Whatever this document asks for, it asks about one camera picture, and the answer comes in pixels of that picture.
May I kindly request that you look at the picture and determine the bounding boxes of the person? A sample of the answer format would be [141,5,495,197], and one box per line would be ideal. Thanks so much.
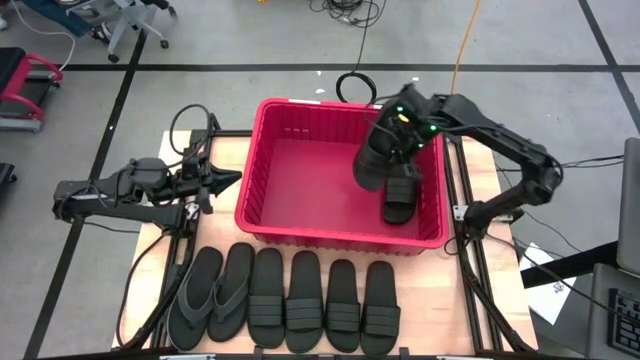
[19,0,114,44]

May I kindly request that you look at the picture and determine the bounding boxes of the black keyboard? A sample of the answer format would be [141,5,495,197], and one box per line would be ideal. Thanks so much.
[606,287,640,359]

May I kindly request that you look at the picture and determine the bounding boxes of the red plastic bin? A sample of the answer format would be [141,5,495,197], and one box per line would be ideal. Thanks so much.
[233,97,450,256]

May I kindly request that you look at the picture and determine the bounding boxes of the grey office chair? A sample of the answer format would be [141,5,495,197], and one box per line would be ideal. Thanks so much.
[67,0,177,64]

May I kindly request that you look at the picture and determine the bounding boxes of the black looping floor cable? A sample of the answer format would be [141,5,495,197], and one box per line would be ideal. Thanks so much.
[114,219,174,350]

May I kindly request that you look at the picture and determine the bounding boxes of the coiled black floor cable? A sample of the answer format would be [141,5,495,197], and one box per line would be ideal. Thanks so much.
[334,0,379,105]

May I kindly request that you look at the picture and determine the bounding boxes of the white floor cable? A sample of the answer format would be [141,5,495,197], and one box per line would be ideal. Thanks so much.
[9,0,76,71]

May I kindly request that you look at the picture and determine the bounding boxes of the black rubber flip-flop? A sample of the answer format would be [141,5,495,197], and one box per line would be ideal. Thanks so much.
[167,246,225,353]
[207,242,256,344]

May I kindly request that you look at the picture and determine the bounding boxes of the grey monitor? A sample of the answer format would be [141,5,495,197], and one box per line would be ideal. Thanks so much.
[615,137,640,276]

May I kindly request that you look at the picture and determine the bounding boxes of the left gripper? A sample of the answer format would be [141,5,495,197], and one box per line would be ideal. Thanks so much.
[179,157,244,215]

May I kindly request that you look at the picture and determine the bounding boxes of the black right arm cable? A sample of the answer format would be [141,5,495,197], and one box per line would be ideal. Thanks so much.
[494,154,626,174]

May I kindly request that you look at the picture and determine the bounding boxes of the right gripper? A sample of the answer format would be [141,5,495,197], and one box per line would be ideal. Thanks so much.
[377,102,426,182]

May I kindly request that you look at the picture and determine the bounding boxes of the yellow floor cable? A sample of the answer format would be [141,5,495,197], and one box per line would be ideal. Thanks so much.
[449,0,482,95]

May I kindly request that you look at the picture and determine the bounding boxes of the black desk bar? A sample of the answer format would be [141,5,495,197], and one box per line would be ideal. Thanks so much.
[519,239,621,290]

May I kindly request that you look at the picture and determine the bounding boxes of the black floor object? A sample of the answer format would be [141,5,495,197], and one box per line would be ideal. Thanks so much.
[0,162,19,194]

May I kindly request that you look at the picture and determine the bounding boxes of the black aluminium rig frame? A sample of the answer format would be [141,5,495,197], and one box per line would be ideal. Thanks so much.
[122,113,254,351]
[442,132,536,354]

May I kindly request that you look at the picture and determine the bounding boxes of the tangled black cable bundle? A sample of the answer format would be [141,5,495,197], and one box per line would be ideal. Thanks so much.
[307,0,386,29]

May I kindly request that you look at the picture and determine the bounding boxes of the grey desk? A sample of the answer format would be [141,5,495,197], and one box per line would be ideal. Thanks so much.
[584,263,640,360]

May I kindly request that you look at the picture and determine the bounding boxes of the black rubber slide sandal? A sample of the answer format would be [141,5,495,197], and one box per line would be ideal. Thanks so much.
[352,112,401,194]
[247,247,287,350]
[382,174,419,225]
[324,258,362,354]
[359,259,402,357]
[284,249,325,355]

